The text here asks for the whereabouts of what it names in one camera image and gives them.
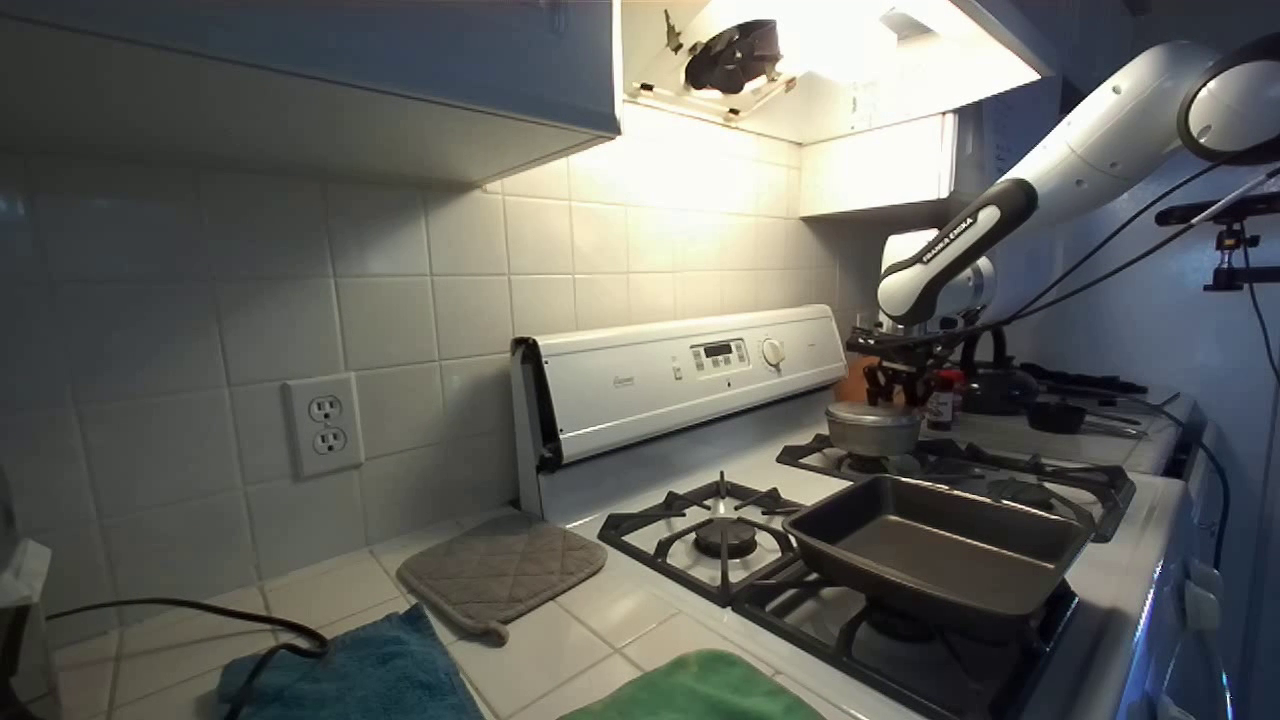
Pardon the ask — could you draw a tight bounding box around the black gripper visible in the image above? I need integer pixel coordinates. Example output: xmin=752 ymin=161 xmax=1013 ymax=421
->
xmin=844 ymin=326 xmax=967 ymax=410

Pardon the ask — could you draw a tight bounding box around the small metal pot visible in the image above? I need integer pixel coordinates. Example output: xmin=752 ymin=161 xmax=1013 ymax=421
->
xmin=828 ymin=426 xmax=920 ymax=456

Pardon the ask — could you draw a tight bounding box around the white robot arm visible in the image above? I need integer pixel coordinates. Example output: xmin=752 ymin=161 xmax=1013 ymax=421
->
xmin=854 ymin=33 xmax=1280 ymax=405

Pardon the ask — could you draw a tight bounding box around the black stove grate under pot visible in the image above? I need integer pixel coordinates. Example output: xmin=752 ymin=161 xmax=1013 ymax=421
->
xmin=778 ymin=431 xmax=1135 ymax=546

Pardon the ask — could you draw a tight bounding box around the grey pot holder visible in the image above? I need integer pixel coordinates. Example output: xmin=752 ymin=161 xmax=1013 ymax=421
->
xmin=395 ymin=515 xmax=609 ymax=649

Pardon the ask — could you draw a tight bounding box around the wooden knife block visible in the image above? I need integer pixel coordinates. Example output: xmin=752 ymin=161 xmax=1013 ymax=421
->
xmin=836 ymin=351 xmax=882 ymax=405

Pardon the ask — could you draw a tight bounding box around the red spice bottle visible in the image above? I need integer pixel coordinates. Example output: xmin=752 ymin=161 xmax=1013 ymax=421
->
xmin=927 ymin=367 xmax=966 ymax=429

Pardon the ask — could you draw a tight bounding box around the dark rectangular baking pan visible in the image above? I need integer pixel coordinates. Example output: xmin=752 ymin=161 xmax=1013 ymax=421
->
xmin=790 ymin=477 xmax=1088 ymax=634

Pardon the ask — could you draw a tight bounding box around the white stove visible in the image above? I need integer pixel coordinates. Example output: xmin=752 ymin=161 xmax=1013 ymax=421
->
xmin=513 ymin=305 xmax=1183 ymax=720

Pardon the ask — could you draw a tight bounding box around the black stove grate near pan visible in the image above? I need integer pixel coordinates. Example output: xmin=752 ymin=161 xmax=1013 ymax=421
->
xmin=599 ymin=481 xmax=1076 ymax=720

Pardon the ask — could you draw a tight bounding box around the range hood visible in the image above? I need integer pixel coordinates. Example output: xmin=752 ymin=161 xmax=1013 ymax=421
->
xmin=621 ymin=0 xmax=1047 ymax=143

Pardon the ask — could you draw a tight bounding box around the green cloth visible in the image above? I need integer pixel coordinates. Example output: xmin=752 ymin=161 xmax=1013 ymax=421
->
xmin=560 ymin=649 xmax=822 ymax=720

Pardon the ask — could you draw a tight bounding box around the white upper cabinet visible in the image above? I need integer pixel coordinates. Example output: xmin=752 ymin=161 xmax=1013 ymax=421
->
xmin=0 ymin=0 xmax=621 ymax=183

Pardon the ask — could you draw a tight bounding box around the blue towel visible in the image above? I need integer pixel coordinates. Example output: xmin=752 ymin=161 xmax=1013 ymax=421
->
xmin=211 ymin=607 xmax=485 ymax=720

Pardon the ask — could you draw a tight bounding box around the black camera stand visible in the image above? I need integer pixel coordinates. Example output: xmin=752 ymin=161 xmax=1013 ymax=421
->
xmin=1157 ymin=191 xmax=1280 ymax=293

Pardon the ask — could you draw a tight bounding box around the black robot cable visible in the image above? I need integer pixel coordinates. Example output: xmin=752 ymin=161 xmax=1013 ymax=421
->
xmin=974 ymin=158 xmax=1280 ymax=578

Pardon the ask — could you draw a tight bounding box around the white wall outlet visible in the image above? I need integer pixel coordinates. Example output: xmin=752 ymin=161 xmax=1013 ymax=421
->
xmin=284 ymin=374 xmax=365 ymax=481

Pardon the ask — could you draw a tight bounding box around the black power cable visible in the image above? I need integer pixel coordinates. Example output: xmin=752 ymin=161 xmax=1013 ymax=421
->
xmin=6 ymin=595 xmax=332 ymax=720

